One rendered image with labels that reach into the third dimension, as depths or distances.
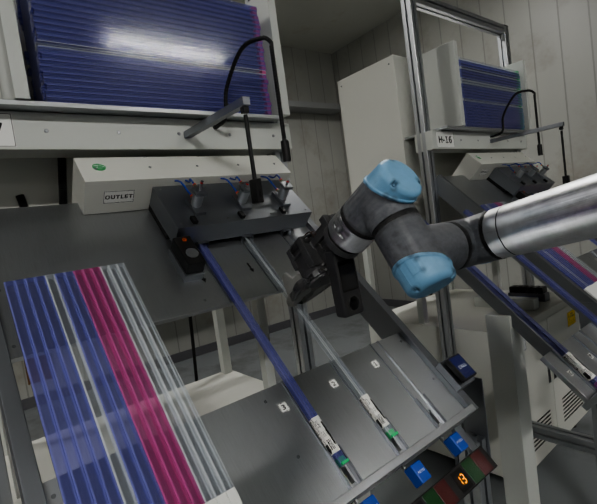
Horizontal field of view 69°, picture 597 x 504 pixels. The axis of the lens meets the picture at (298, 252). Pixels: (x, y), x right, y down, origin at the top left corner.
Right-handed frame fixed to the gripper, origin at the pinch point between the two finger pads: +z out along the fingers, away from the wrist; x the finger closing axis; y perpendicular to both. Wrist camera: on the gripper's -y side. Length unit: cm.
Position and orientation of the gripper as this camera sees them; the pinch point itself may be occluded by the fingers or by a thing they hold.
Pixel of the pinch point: (296, 304)
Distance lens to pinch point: 85.8
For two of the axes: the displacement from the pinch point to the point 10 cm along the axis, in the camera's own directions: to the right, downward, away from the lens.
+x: -7.7, 1.5, -6.2
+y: -4.5, -8.2, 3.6
